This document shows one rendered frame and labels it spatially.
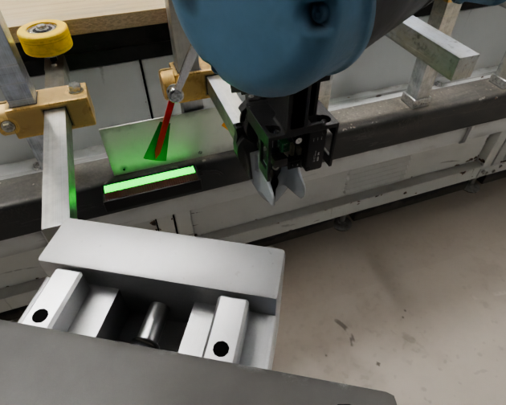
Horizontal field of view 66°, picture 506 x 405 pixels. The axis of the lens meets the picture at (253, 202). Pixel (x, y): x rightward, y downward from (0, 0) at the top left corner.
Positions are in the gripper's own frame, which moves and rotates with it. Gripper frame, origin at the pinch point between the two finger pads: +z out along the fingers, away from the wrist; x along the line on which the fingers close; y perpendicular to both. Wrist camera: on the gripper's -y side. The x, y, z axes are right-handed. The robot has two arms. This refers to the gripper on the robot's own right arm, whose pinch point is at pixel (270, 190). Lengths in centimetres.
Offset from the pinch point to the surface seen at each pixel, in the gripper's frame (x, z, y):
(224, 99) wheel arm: -0.7, -3.5, -17.2
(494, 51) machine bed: 89, 16, -47
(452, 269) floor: 81, 83, -19
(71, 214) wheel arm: -23.4, -2.1, -2.0
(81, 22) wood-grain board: -18.7, -6.9, -45.8
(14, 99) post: -29.5, -4.7, -25.6
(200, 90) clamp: -2.6, -1.3, -24.9
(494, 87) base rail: 68, 12, -27
